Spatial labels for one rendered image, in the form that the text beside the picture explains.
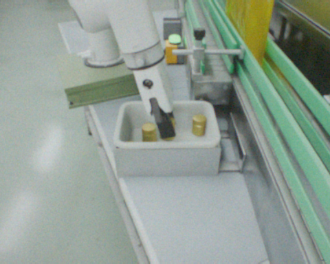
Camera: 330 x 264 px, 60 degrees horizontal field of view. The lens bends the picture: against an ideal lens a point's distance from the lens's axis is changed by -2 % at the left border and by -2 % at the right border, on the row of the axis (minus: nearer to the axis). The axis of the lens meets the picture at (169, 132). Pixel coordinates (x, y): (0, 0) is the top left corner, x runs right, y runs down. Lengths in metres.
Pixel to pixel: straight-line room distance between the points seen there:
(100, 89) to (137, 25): 0.43
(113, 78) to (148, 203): 0.43
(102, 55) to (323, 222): 0.80
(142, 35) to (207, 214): 0.35
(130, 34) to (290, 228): 0.38
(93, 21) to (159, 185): 0.35
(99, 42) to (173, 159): 0.51
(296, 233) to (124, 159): 0.36
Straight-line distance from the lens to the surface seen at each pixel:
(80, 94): 0.89
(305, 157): 0.42
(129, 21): 0.50
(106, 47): 0.98
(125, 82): 0.91
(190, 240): 0.54
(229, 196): 0.62
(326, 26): 0.74
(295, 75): 0.63
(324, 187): 0.39
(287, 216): 0.45
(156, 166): 0.62
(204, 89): 0.74
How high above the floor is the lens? 1.21
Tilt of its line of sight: 37 degrees down
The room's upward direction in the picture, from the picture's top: straight up
